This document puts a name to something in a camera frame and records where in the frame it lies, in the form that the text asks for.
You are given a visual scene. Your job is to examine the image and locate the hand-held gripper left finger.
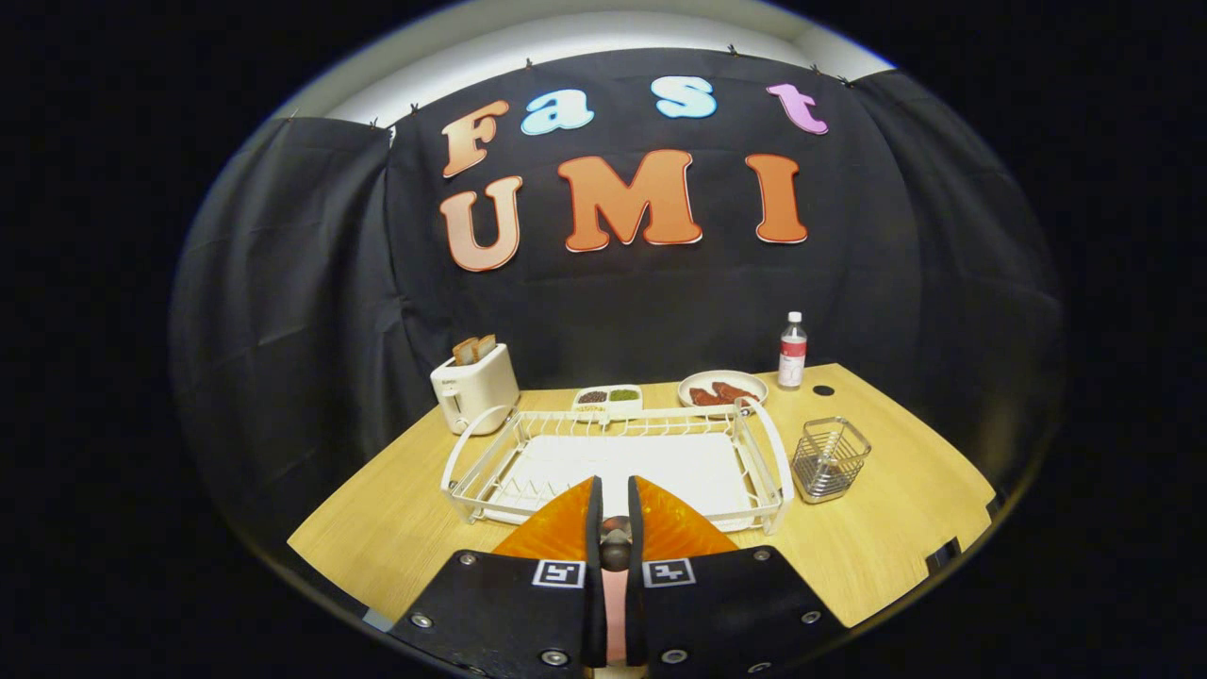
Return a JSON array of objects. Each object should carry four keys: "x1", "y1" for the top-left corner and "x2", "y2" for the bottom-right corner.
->
[{"x1": 389, "y1": 476, "x2": 607, "y2": 675}]

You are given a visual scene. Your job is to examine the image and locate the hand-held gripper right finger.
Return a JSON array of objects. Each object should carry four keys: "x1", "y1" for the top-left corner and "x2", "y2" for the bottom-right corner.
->
[{"x1": 625, "y1": 474, "x2": 850, "y2": 675}]

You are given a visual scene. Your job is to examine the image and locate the pink plate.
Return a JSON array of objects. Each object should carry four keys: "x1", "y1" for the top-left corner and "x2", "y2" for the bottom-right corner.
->
[{"x1": 603, "y1": 569, "x2": 628, "y2": 666}]

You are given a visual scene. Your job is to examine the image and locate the spoon with dark handle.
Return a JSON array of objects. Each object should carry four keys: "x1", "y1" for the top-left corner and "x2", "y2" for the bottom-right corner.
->
[{"x1": 599, "y1": 515, "x2": 633, "y2": 572}]

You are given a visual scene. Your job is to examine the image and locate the white wire dish rack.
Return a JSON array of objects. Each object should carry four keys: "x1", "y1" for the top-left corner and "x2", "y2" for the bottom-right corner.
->
[{"x1": 440, "y1": 396, "x2": 795, "y2": 536}]

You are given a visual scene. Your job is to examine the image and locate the metal wire basket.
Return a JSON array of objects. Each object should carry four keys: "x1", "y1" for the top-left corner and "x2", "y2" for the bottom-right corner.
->
[{"x1": 790, "y1": 417, "x2": 872, "y2": 505}]

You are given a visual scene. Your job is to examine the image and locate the white divided dish with beans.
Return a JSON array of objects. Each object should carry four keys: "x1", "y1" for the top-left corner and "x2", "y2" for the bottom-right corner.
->
[{"x1": 571, "y1": 384, "x2": 644, "y2": 421}]

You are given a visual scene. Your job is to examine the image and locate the white ceramic plate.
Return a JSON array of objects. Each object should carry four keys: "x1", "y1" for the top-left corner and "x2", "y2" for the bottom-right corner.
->
[{"x1": 677, "y1": 370, "x2": 769, "y2": 412}]

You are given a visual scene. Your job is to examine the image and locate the white drip tray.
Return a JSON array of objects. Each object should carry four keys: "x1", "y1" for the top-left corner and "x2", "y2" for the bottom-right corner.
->
[{"x1": 486, "y1": 431, "x2": 760, "y2": 529}]

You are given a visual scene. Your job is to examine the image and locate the white toaster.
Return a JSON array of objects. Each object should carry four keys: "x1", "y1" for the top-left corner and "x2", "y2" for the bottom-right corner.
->
[{"x1": 430, "y1": 342, "x2": 521, "y2": 436}]

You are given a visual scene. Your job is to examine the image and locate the clear water bottle red label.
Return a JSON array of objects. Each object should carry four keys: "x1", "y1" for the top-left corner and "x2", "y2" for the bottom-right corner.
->
[{"x1": 777, "y1": 312, "x2": 808, "y2": 389}]

